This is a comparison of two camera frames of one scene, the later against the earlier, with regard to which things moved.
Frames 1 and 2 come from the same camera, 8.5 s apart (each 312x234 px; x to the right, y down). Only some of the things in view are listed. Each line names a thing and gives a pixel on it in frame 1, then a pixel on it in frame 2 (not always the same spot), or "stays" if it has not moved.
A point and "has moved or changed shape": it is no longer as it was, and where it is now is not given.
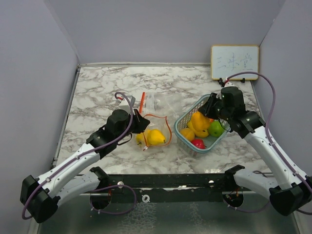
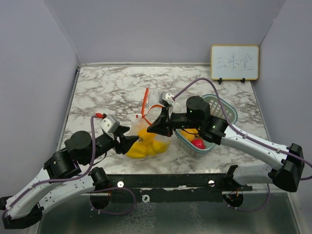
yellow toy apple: x=142 y=139 stays
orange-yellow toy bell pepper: x=188 y=133 stays
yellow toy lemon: x=155 y=137 → x=160 y=146
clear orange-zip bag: x=160 y=111 has moved or changed shape
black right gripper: x=206 y=109 → x=162 y=125
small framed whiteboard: x=227 y=59 stays
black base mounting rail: x=165 y=188 stays
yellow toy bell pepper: x=200 y=124 has moved or changed shape
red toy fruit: x=199 y=143 stays
